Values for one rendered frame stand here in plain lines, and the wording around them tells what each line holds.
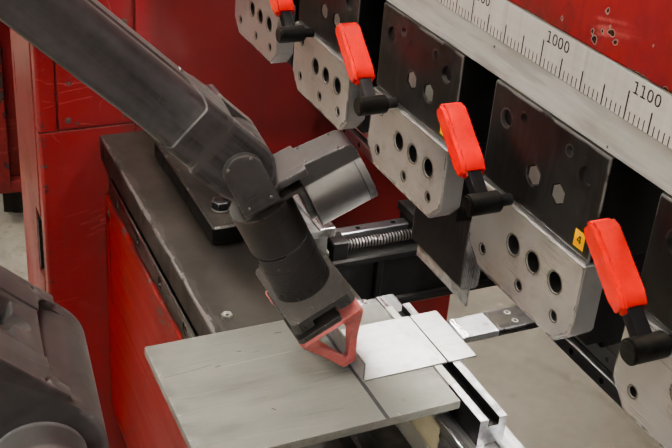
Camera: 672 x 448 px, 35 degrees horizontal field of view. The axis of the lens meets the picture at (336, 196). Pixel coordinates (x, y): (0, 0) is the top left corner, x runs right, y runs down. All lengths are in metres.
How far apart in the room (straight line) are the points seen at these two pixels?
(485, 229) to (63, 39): 0.37
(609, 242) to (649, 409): 0.12
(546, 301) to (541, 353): 2.06
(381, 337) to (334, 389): 0.10
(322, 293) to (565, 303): 0.26
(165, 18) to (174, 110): 0.91
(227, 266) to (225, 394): 0.45
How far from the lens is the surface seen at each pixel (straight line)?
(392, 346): 1.09
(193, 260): 1.45
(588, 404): 2.75
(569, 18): 0.77
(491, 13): 0.86
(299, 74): 1.22
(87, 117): 1.80
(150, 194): 1.62
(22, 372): 0.43
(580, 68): 0.77
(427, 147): 0.96
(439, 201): 0.95
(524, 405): 2.69
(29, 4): 0.82
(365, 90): 0.99
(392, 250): 1.57
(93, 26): 0.83
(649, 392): 0.76
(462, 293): 1.03
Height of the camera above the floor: 1.64
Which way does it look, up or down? 28 degrees down
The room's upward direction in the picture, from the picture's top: 5 degrees clockwise
